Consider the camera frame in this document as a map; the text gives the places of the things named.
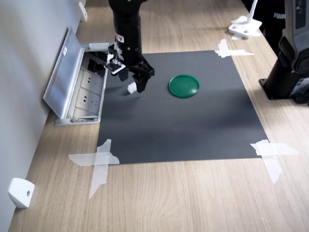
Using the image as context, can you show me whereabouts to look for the small white plastic terminal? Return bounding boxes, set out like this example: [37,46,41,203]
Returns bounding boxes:
[126,82,138,95]

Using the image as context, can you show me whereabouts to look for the round green lid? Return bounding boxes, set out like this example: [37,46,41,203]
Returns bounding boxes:
[168,74,200,99]

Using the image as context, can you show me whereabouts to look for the dark grey mat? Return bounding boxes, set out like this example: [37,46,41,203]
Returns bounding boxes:
[97,50,269,165]

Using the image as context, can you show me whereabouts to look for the white tape strip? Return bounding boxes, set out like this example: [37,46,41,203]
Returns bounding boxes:
[250,142,299,157]
[218,38,229,58]
[89,139,112,200]
[69,152,120,167]
[214,49,255,58]
[255,140,283,184]

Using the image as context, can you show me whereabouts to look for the grey desk partition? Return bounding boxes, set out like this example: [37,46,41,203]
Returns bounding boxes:
[0,0,86,232]

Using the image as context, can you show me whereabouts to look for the small camera box with board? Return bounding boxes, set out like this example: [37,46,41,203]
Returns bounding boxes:
[104,57,126,75]

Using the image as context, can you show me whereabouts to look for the silver socket cable duct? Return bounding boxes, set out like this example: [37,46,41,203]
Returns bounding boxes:
[42,27,112,126]

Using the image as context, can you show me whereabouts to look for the white partition bracket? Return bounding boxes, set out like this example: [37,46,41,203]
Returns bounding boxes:
[78,1,88,22]
[7,177,35,209]

